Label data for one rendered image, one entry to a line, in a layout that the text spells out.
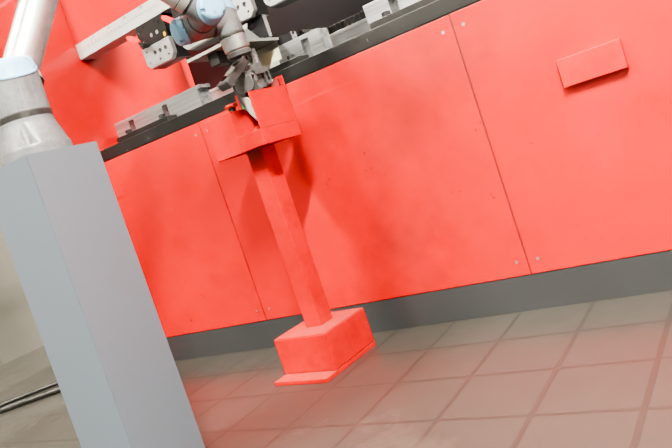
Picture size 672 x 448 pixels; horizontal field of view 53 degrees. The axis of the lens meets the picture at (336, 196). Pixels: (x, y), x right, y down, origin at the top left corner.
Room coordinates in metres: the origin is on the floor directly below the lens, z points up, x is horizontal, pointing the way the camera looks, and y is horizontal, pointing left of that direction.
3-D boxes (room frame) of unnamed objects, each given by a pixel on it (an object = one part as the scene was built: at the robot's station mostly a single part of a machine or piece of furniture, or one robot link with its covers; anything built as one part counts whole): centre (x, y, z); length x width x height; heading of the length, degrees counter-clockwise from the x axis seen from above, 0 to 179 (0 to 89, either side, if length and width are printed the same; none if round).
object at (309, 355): (1.94, 0.18, 0.06); 0.25 x 0.20 x 0.12; 142
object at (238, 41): (1.93, 0.13, 0.95); 0.08 x 0.08 x 0.05
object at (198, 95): (2.64, 0.53, 0.92); 0.50 x 0.06 x 0.10; 56
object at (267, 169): (1.97, 0.16, 0.39); 0.06 x 0.06 x 0.54; 52
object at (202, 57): (2.21, 0.16, 1.00); 0.26 x 0.18 x 0.01; 146
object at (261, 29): (2.33, 0.08, 1.05); 0.10 x 0.02 x 0.10; 56
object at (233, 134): (1.97, 0.16, 0.75); 0.20 x 0.16 x 0.18; 52
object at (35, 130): (1.52, 0.60, 0.82); 0.15 x 0.15 x 0.10
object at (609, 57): (1.62, -0.68, 0.58); 0.15 x 0.02 x 0.07; 56
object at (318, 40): (2.30, 0.03, 0.92); 0.39 x 0.06 x 0.10; 56
